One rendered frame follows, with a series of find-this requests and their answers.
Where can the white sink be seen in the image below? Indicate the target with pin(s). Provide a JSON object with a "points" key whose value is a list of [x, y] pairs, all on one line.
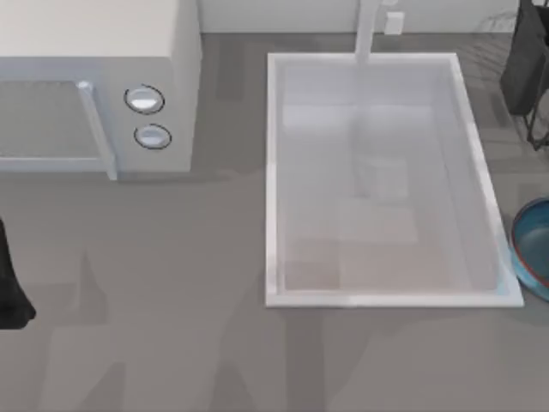
{"points": [[377, 189]]}

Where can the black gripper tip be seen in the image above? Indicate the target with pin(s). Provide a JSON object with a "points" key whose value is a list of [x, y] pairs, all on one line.
{"points": [[9, 283]]}

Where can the microwave door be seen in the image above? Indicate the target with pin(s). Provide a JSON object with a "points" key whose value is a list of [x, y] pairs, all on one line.
{"points": [[38, 120]]}

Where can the small microwave knob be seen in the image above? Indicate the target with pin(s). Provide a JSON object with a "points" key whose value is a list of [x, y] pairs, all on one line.
{"points": [[152, 136]]}

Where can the white wall socket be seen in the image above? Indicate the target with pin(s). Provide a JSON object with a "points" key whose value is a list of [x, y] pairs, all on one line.
{"points": [[394, 22]]}

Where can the tall white tap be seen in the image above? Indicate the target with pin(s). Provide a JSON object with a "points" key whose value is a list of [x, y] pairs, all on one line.
{"points": [[367, 30]]}

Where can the blue bowl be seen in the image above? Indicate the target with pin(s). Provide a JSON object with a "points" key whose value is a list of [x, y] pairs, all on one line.
{"points": [[534, 249]]}

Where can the pale microwave oven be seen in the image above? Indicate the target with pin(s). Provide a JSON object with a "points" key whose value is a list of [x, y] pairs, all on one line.
{"points": [[180, 38]]}

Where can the large microwave knob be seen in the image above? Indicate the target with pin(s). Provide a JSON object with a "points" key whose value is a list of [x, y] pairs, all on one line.
{"points": [[144, 99]]}

